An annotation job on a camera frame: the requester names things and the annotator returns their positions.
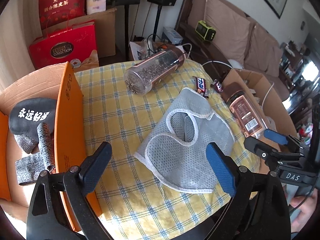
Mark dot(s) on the brown sofa cushion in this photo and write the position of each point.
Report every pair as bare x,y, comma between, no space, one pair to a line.
265,52
225,25

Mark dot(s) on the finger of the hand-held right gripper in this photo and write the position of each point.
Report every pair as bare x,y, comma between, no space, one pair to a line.
275,135
260,150

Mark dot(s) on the yellow plaid tablecloth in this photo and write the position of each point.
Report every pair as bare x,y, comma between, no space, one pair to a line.
120,120

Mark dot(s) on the white plastic bag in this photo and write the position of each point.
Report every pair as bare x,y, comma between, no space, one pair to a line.
137,51

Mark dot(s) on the black speaker stand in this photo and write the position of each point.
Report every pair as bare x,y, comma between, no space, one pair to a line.
157,22
126,30

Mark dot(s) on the grey knit sock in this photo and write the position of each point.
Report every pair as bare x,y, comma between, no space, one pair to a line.
45,140

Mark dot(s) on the orange cardboard box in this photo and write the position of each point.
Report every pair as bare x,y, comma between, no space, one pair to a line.
70,105

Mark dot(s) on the green alarm clock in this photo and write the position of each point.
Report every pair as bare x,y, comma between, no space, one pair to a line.
205,30

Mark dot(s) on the brown label coffee jar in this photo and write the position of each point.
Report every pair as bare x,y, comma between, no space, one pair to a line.
245,112

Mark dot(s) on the white sheer curtain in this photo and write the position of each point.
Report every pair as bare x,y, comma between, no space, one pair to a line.
20,30

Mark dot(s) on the grey mesh pet vest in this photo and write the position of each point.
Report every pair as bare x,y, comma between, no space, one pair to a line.
220,130

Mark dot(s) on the brown chocolate bar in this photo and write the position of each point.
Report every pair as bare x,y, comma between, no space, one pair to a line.
201,85

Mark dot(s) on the dark wooden sofa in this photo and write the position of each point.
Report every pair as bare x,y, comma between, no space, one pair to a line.
185,17

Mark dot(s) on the dark cluttered cabinet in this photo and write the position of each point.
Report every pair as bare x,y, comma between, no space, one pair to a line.
297,62

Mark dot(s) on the clear jar of dried seeds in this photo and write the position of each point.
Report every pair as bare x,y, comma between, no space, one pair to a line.
150,72

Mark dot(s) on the white box device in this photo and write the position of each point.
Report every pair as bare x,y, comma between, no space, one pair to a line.
172,35

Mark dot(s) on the large brown cardboard box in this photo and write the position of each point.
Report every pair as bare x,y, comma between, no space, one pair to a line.
105,35

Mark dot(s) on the red gift bag gold print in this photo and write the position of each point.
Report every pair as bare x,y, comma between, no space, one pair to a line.
60,5

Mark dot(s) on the orange black adapter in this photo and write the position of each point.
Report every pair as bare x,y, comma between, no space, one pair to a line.
162,47

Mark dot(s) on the red chocolate gift bag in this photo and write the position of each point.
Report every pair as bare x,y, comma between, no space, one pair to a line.
62,50

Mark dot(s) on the person's right hand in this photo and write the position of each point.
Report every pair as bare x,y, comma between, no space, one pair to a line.
303,212

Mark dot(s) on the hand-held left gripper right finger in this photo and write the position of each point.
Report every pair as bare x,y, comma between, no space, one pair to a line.
221,170

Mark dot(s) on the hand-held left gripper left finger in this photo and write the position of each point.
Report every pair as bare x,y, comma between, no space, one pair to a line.
96,165

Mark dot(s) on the small brown candy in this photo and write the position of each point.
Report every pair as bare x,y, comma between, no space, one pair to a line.
218,86

